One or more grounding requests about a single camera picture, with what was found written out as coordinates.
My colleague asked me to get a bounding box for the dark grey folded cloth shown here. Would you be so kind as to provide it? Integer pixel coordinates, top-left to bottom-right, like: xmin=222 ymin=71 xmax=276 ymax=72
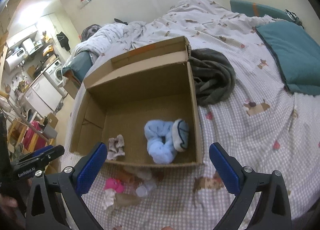
xmin=189 ymin=48 xmax=236 ymax=106

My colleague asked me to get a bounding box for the checked dog print bedsheet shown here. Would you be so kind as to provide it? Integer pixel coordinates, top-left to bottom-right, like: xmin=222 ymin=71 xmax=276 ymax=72
xmin=60 ymin=0 xmax=320 ymax=230

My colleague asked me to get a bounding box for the open brown cardboard box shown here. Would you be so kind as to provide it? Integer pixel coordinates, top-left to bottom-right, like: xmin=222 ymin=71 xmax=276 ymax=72
xmin=70 ymin=37 xmax=203 ymax=167

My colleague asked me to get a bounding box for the white fluffy plush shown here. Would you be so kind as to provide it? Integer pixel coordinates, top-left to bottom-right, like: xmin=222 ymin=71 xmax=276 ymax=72
xmin=136 ymin=170 xmax=157 ymax=197

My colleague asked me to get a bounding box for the light blue fluffy plush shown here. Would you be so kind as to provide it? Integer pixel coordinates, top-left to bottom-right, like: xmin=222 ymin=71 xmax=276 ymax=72
xmin=144 ymin=120 xmax=177 ymax=164

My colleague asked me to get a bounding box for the white washing machine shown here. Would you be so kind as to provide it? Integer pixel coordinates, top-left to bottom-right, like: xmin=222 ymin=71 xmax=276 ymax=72
xmin=44 ymin=59 xmax=63 ymax=88

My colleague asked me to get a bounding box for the black garment hanging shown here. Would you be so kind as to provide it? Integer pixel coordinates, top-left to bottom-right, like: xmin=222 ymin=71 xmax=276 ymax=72
xmin=56 ymin=32 xmax=71 ymax=51

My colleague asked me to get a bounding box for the white and blue sock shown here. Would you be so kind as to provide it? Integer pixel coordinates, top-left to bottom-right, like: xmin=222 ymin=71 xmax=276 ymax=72
xmin=171 ymin=119 xmax=189 ymax=152

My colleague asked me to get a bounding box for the small cardboard box on floor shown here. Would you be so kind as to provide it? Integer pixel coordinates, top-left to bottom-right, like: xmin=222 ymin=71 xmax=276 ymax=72
xmin=45 ymin=112 xmax=59 ymax=129

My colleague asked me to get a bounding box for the brown soft tube toy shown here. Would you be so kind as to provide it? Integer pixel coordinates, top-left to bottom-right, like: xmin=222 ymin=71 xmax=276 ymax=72
xmin=116 ymin=170 xmax=135 ymax=184

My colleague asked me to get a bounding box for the beige cloth with tag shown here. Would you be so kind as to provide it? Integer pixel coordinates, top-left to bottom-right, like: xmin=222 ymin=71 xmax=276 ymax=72
xmin=101 ymin=189 xmax=141 ymax=210

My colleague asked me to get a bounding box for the pink soft ball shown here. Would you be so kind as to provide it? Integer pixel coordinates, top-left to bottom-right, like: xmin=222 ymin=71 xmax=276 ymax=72
xmin=104 ymin=178 xmax=125 ymax=193

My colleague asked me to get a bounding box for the teal headboard cushion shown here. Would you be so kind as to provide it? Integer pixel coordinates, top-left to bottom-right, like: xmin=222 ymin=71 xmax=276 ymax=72
xmin=229 ymin=0 xmax=300 ymax=23

